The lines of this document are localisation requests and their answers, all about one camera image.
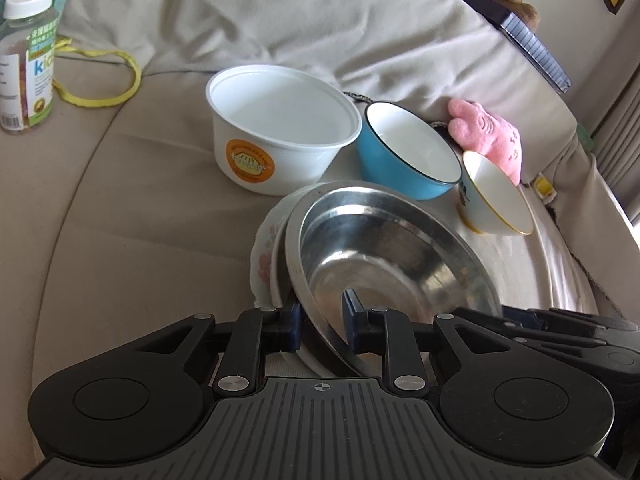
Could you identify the dark notebook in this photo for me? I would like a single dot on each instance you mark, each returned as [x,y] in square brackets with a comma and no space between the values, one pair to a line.
[525,40]

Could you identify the grey curtain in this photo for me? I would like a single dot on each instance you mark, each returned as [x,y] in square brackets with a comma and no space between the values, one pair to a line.
[620,150]

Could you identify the white bowl with gold rim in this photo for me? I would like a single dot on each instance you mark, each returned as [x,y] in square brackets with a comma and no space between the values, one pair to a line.
[495,200]

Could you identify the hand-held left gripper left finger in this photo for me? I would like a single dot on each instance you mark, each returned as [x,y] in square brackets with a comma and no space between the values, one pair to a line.
[295,331]

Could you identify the clear vitamin bottle white cap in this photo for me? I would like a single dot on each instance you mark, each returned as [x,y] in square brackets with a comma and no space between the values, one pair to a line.
[25,60]

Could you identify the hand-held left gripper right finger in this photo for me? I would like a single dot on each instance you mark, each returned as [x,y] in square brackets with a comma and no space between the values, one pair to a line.
[350,321]

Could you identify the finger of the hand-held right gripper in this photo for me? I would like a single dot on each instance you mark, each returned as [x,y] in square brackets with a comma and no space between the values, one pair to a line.
[545,324]

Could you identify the brown plush toy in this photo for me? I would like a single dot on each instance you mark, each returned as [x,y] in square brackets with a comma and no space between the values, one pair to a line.
[520,7]

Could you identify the pink plush toy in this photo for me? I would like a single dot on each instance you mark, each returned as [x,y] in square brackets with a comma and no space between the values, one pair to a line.
[485,130]

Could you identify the green tag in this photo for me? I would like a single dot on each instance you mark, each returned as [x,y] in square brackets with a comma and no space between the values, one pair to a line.
[583,136]

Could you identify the white plastic bowl orange label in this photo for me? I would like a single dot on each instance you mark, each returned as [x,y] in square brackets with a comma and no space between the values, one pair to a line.
[222,130]

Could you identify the stainless steel bowl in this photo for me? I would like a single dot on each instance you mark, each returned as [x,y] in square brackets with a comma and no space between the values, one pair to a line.
[380,240]

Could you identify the blue enamel bowl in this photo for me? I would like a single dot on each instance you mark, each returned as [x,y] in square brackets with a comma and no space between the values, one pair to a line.
[385,165]

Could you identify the yellow tag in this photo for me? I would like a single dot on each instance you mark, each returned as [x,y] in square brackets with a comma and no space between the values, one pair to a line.
[545,187]

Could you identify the white floral plate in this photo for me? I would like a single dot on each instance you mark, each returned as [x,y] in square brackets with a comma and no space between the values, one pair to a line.
[265,255]

